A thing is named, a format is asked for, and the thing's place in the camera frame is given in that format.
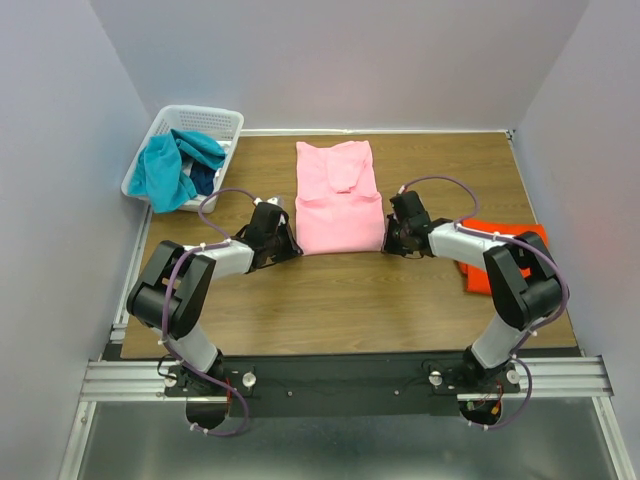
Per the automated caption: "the pink t shirt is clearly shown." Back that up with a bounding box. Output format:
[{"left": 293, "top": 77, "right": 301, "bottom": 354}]
[{"left": 295, "top": 141, "right": 385, "bottom": 256}]

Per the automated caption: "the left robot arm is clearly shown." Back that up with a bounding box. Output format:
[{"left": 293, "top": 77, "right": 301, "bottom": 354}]
[{"left": 126, "top": 199, "right": 302, "bottom": 395}]

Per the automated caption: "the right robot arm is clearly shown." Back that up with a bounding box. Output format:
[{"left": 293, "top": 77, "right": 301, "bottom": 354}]
[{"left": 383, "top": 191, "right": 568, "bottom": 392}]

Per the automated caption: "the orange folded t shirt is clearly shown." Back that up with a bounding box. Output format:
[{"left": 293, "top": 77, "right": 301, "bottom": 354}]
[{"left": 457, "top": 218, "right": 548, "bottom": 295}]

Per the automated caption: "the navy blue t shirt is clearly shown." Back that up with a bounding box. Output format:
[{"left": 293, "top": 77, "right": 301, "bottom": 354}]
[{"left": 189, "top": 162, "right": 217, "bottom": 196}]

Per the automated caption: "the white plastic laundry basket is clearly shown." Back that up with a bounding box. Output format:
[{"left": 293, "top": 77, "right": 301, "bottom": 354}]
[{"left": 121, "top": 105, "right": 244, "bottom": 212}]

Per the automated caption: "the teal t shirt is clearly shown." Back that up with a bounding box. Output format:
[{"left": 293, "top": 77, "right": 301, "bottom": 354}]
[{"left": 127, "top": 129, "right": 227, "bottom": 213}]

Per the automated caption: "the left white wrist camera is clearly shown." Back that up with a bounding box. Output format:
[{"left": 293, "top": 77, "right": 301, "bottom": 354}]
[{"left": 253, "top": 195, "right": 284, "bottom": 208}]

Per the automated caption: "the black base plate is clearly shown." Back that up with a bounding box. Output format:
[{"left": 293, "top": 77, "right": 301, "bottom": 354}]
[{"left": 164, "top": 352, "right": 521, "bottom": 419}]

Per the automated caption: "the aluminium frame rail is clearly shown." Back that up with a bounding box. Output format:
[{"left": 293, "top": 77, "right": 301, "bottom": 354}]
[{"left": 80, "top": 360, "right": 168, "bottom": 402}]

